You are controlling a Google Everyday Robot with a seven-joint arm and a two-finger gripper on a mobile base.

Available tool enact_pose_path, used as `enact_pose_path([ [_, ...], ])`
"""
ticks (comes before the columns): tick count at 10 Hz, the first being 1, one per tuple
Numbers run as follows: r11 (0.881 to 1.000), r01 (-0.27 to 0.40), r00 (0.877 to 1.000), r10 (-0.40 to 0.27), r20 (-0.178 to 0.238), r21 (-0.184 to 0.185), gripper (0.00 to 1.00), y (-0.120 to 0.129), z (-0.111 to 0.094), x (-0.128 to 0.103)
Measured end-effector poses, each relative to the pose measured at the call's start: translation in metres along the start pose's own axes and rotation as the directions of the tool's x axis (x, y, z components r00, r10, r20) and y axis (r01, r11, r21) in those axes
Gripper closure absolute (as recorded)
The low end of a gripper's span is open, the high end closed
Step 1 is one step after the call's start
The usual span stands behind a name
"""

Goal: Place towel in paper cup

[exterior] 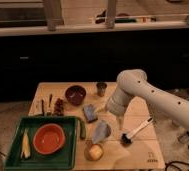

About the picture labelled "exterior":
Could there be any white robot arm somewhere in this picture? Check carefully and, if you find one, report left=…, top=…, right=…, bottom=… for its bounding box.
left=106, top=69, right=189, bottom=131

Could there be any orange bowl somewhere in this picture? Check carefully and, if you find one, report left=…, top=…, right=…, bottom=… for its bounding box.
left=33, top=123, right=66, bottom=155

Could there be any yellow corn cob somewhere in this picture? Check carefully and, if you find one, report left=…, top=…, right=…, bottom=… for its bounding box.
left=21, top=129, right=31, bottom=159

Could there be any grey blue towel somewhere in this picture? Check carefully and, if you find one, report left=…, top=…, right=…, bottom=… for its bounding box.
left=91, top=120, right=111, bottom=144

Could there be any paper cup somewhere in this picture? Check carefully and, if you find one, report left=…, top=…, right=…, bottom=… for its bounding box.
left=84, top=144, right=104, bottom=161

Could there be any wooden railing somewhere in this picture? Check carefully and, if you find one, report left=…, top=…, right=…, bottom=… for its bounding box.
left=0, top=0, right=189, bottom=36

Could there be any blue sponge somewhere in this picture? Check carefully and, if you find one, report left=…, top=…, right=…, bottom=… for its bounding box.
left=83, top=104, right=98, bottom=123

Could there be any dark knife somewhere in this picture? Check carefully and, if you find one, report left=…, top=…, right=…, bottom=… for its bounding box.
left=41, top=99, right=45, bottom=116

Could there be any small metal cup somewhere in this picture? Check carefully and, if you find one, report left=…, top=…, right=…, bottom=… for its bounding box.
left=96, top=82, right=107, bottom=97

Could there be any dark red bowl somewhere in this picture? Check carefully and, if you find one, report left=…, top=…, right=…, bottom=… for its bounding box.
left=65, top=85, right=86, bottom=106

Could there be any dark fork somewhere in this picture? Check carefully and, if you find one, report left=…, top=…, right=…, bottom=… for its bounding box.
left=47, top=94, right=53, bottom=115

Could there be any green plastic tray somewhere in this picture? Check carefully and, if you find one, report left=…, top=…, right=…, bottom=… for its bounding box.
left=4, top=116, right=78, bottom=171

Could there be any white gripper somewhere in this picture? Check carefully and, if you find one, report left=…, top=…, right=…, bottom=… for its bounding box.
left=105, top=89, right=132, bottom=131

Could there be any green cucumber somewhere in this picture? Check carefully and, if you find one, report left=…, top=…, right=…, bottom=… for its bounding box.
left=77, top=117, right=86, bottom=140

